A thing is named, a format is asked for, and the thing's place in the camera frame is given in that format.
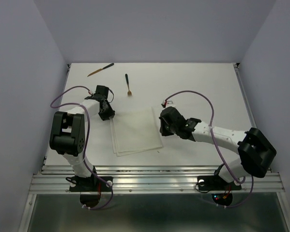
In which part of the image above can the gold knife green handle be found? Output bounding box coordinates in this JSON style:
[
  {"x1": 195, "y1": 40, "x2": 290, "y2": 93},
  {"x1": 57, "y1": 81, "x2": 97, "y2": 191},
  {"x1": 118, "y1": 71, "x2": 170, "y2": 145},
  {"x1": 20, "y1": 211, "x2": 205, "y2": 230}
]
[{"x1": 87, "y1": 63, "x2": 114, "y2": 77}]

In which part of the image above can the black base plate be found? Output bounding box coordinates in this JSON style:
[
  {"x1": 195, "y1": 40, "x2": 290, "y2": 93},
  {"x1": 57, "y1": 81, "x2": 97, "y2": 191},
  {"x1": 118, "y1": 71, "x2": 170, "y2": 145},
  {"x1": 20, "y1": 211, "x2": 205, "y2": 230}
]
[
  {"x1": 195, "y1": 175, "x2": 242, "y2": 192},
  {"x1": 65, "y1": 175, "x2": 111, "y2": 192}
]

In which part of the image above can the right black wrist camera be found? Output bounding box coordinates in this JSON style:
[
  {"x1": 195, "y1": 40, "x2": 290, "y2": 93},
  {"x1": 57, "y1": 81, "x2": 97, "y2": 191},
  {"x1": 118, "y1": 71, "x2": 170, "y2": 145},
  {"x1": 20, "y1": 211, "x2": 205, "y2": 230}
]
[{"x1": 160, "y1": 106, "x2": 201, "y2": 141}]

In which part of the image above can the gold fork green handle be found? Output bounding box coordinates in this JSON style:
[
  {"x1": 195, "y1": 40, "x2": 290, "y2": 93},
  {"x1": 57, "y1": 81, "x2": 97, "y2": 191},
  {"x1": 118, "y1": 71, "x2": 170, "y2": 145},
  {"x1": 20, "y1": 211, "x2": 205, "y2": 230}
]
[{"x1": 125, "y1": 73, "x2": 132, "y2": 97}]

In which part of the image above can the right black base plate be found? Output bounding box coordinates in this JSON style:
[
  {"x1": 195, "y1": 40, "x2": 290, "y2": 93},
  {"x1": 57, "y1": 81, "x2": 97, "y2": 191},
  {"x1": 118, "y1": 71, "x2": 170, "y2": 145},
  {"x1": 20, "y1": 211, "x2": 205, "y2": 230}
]
[{"x1": 195, "y1": 175, "x2": 242, "y2": 192}]

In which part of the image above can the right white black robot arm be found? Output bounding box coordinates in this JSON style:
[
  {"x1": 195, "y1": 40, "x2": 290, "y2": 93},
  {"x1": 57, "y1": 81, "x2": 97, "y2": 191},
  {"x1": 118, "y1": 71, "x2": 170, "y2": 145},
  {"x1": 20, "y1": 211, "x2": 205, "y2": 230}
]
[{"x1": 159, "y1": 115, "x2": 277, "y2": 190}]

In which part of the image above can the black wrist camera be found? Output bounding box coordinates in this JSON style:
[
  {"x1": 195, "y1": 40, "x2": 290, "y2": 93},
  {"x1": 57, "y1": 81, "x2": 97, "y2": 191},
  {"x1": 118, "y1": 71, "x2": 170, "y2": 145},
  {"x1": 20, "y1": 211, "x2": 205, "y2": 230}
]
[
  {"x1": 85, "y1": 85, "x2": 114, "y2": 103},
  {"x1": 160, "y1": 106, "x2": 201, "y2": 141}
]

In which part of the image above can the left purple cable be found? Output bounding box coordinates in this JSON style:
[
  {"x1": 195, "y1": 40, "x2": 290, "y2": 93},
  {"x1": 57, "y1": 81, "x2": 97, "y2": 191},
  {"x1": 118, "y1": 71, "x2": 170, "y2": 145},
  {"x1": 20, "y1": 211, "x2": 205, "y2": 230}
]
[{"x1": 49, "y1": 86, "x2": 114, "y2": 210}]

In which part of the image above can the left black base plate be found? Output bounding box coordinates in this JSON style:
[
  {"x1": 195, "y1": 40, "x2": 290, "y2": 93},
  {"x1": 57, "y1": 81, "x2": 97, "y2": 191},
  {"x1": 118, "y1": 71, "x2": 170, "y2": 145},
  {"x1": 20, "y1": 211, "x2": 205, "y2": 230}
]
[{"x1": 65, "y1": 175, "x2": 111, "y2": 192}]

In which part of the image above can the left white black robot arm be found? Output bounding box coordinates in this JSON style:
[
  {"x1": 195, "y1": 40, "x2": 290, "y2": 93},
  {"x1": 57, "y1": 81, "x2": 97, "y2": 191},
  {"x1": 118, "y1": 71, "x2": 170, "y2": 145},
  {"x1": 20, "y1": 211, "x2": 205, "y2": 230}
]
[{"x1": 49, "y1": 96, "x2": 115, "y2": 192}]

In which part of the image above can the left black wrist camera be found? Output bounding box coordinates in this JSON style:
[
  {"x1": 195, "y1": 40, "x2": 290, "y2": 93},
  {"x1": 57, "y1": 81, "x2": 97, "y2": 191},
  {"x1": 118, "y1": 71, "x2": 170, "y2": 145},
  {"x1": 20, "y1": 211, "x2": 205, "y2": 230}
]
[{"x1": 85, "y1": 85, "x2": 114, "y2": 103}]

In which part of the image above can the white cloth napkin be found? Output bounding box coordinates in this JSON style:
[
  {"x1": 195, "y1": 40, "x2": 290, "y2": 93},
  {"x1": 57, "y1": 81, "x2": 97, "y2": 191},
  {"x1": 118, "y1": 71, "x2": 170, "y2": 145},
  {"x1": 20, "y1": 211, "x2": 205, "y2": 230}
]
[{"x1": 110, "y1": 107, "x2": 163, "y2": 157}]

